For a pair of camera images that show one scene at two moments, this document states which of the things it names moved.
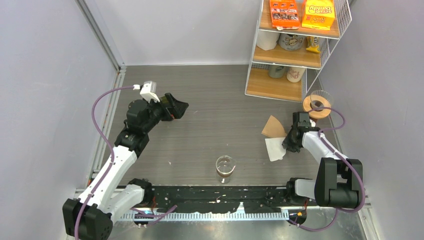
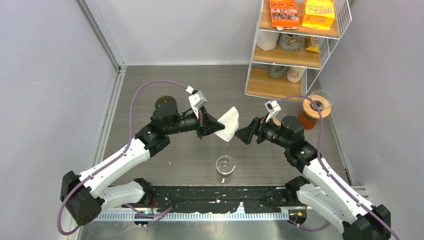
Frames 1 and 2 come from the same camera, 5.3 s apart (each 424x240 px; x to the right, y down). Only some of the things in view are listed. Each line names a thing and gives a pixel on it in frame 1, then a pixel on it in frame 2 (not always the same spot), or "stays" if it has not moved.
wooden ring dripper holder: (319, 115) stays
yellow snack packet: (313, 43) stays
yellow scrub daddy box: (318, 14) stays
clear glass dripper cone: (317, 104) stays
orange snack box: (284, 13) stays
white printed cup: (295, 74) stays
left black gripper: (176, 108) to (206, 124)
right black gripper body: (292, 145) to (261, 127)
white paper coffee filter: (275, 150) to (230, 121)
